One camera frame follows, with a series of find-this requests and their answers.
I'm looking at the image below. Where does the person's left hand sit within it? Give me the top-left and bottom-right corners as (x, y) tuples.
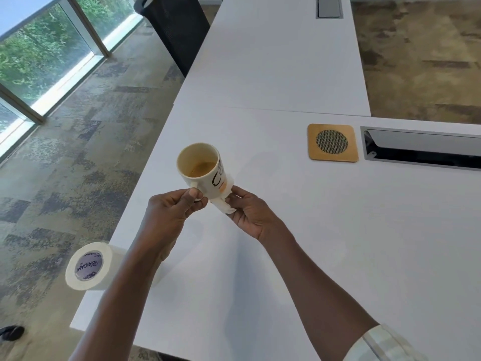
(141, 188), (208, 260)

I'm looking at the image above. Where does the person's right hand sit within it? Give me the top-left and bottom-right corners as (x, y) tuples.
(224, 185), (286, 247)

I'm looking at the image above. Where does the white paper towel sheet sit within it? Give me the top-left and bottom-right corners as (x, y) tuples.
(208, 175), (237, 216)

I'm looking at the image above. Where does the white paper towel roll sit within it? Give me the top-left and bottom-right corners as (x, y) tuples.
(65, 242), (128, 291)

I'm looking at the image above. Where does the cream coffee mug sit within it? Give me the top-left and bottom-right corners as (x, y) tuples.
(176, 142), (228, 202)

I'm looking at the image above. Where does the square wooden coaster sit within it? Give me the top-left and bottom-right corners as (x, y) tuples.
(307, 123), (359, 163)

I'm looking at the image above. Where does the person's right forearm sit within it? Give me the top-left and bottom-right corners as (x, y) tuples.
(261, 223), (380, 361)

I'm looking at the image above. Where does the person's left forearm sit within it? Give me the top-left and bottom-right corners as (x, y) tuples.
(69, 236), (179, 361)

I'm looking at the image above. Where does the person's right shirt sleeve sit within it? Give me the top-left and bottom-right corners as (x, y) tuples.
(344, 323), (429, 361)

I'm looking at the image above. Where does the large white table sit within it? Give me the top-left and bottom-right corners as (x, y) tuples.
(69, 99), (481, 361)

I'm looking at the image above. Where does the narrow white table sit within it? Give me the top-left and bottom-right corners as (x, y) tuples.
(172, 0), (373, 118)

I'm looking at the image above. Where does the black mesh office chair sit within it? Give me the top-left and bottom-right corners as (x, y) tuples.
(133, 0), (211, 78)

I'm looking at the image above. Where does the black wheeled chair base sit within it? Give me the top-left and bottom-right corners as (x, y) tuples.
(0, 325), (26, 342)

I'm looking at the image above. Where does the open grey cable hatch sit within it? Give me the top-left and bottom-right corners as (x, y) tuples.
(360, 126), (481, 170)

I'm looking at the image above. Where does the glass window wall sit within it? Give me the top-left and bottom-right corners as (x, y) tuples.
(0, 0), (145, 162)

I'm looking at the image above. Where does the closed grey cable hatch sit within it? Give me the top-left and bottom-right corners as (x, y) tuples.
(315, 0), (344, 20)

